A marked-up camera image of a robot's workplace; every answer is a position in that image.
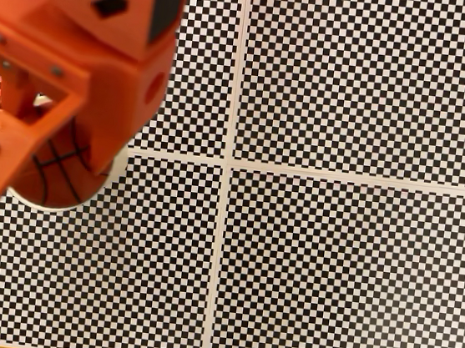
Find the cream paper cup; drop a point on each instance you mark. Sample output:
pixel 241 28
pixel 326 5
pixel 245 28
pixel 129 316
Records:
pixel 61 205

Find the small orange basketball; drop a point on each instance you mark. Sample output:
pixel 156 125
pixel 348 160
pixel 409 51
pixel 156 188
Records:
pixel 60 171

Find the black white checkerboard paper sheet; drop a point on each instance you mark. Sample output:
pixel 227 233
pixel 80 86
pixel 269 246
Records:
pixel 373 81
pixel 199 94
pixel 349 288
pixel 98 284

